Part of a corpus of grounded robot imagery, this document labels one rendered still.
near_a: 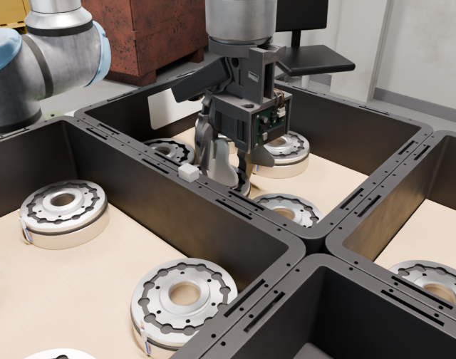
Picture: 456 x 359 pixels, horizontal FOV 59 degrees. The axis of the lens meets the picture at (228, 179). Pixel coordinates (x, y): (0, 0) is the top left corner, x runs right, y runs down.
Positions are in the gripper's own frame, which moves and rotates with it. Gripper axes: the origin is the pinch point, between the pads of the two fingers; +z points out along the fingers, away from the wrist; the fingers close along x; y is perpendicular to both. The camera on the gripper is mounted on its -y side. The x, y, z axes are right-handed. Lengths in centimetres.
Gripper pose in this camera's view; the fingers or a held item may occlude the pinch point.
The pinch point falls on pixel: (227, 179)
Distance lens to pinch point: 57.0
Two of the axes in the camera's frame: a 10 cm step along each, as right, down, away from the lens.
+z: 0.0, 8.3, 5.6
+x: 7.3, -3.8, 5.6
